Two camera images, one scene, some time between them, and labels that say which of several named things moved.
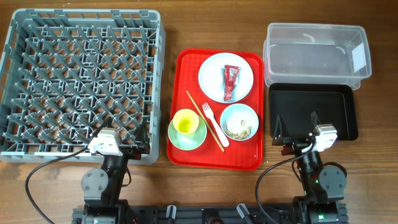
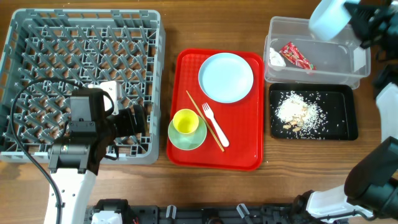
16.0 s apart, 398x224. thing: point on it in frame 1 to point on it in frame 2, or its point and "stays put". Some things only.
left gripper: x=142 y=146 to x=130 y=129
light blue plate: x=211 y=77 stays put
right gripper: x=283 y=139 to x=382 y=22
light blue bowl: x=239 y=122 to x=330 y=18
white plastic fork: x=210 y=114 stays put
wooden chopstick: x=206 y=122 stays put
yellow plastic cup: x=185 y=121 stays put
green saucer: x=189 y=141 stays put
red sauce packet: x=231 y=73 to x=292 y=53
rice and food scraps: x=241 y=135 to x=298 y=117
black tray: x=334 y=104 stays put
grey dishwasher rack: x=63 y=71 stays put
